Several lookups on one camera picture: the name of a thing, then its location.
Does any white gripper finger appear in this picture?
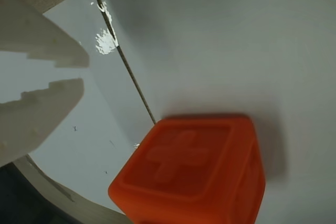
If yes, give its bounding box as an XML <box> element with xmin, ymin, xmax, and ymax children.
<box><xmin>0</xmin><ymin>0</ymin><xmax>90</xmax><ymax>68</ymax></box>
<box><xmin>0</xmin><ymin>78</ymin><xmax>85</xmax><ymax>167</ymax></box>

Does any orange cube with cross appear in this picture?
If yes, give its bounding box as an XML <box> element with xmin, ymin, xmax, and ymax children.
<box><xmin>108</xmin><ymin>113</ymin><xmax>267</xmax><ymax>224</ymax></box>

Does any white paper sheet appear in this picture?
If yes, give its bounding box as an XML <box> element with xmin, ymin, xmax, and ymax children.
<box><xmin>0</xmin><ymin>0</ymin><xmax>158</xmax><ymax>217</ymax></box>
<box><xmin>93</xmin><ymin>0</ymin><xmax>336</xmax><ymax>224</ymax></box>

